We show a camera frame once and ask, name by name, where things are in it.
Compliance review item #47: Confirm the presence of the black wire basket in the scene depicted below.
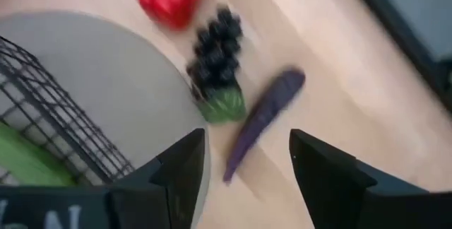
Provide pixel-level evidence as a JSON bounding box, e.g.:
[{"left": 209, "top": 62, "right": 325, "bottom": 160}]
[{"left": 0, "top": 36, "right": 136, "bottom": 187}]

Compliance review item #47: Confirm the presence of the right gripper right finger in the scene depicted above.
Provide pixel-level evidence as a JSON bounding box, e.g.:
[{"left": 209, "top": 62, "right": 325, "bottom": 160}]
[{"left": 288, "top": 128, "right": 432, "bottom": 229}]

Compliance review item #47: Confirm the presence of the green pear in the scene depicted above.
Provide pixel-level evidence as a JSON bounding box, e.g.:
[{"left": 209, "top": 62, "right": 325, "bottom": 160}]
[{"left": 0, "top": 122, "right": 77, "bottom": 187}]

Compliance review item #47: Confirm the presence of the black aluminium table frame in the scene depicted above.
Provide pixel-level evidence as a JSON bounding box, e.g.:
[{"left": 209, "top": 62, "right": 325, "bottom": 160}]
[{"left": 344, "top": 0, "right": 452, "bottom": 114}]

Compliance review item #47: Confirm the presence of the grey round mat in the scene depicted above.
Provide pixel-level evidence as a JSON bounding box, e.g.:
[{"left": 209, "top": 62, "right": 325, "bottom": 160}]
[{"left": 0, "top": 9, "right": 212, "bottom": 229}]

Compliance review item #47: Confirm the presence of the black grape bunch green leaf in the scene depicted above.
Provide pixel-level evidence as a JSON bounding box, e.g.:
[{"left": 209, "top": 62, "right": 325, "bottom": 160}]
[{"left": 186, "top": 5, "right": 248, "bottom": 124}]

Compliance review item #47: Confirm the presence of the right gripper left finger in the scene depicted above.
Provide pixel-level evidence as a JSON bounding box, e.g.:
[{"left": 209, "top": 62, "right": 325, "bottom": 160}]
[{"left": 105, "top": 127, "right": 207, "bottom": 229}]

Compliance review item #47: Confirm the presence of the purple carrot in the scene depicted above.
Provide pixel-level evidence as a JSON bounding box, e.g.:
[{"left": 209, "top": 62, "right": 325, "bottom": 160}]
[{"left": 222, "top": 67, "right": 307, "bottom": 184}]

